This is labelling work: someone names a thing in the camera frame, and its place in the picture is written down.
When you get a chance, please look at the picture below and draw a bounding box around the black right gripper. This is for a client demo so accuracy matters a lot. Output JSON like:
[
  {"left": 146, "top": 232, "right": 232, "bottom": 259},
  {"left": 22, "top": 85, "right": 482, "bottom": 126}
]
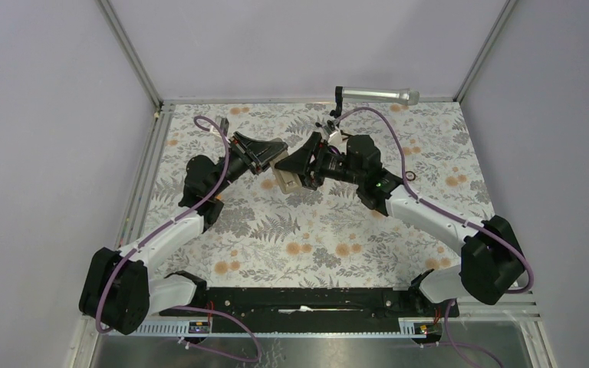
[{"left": 275, "top": 132, "right": 364, "bottom": 191}]

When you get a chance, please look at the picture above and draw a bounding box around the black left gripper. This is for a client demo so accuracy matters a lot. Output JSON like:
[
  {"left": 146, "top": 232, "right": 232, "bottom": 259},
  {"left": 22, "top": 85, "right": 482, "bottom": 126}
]
[{"left": 209, "top": 132, "right": 288, "bottom": 198}]

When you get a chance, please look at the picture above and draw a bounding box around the beige remote control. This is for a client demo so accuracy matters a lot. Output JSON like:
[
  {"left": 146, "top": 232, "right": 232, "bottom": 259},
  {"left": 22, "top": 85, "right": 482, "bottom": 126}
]
[{"left": 269, "top": 151, "right": 303, "bottom": 195}]

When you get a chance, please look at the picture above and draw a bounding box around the beige battery cover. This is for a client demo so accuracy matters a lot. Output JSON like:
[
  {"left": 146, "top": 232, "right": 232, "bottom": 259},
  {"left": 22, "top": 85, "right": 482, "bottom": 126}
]
[{"left": 280, "top": 170, "right": 301, "bottom": 189}]

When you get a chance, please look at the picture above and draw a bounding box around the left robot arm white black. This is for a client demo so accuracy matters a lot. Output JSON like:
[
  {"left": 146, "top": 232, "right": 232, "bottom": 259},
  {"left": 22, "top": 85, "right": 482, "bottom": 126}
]
[{"left": 78, "top": 133, "right": 288, "bottom": 334}]

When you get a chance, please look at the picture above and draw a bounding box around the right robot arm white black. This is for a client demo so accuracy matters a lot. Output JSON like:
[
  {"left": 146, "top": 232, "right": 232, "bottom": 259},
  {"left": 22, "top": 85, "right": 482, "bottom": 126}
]
[{"left": 273, "top": 133, "right": 526, "bottom": 316}]

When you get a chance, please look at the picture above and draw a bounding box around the black tripod microphone stand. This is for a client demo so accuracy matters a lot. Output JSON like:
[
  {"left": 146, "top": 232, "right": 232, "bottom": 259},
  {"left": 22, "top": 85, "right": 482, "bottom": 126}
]
[{"left": 315, "top": 97, "right": 343, "bottom": 131}]

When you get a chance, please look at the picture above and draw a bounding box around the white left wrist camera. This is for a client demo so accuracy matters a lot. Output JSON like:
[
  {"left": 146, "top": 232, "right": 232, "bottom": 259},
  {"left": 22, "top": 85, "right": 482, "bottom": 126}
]
[{"left": 209, "top": 116, "right": 230, "bottom": 137}]

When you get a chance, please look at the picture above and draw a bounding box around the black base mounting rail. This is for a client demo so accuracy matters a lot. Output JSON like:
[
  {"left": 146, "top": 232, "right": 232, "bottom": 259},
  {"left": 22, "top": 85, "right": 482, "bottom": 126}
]
[{"left": 160, "top": 281, "right": 459, "bottom": 334}]

